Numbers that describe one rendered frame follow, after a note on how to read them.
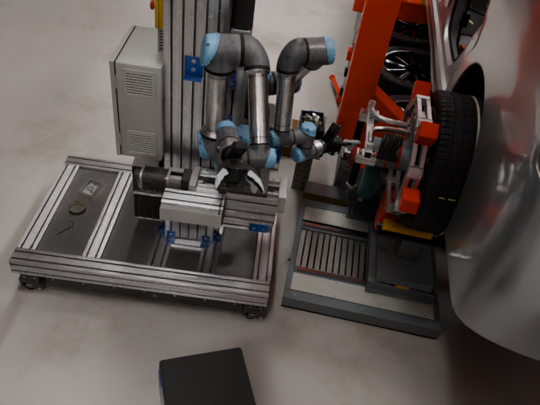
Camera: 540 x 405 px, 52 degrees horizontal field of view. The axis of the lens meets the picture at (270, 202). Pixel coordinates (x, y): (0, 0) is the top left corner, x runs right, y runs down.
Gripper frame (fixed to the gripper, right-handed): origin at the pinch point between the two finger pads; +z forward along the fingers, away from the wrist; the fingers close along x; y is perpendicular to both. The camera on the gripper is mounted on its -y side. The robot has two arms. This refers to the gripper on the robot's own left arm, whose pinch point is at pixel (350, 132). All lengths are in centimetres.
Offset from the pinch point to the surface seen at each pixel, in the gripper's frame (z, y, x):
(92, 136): -74, 84, -159
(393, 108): 44.3, 5.5, -12.1
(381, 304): -4, 75, 54
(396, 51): 144, 33, -97
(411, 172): -10.9, -13.5, 46.5
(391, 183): 14.6, 21.5, 22.6
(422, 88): 23.9, -27.4, 14.6
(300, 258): -20, 77, 5
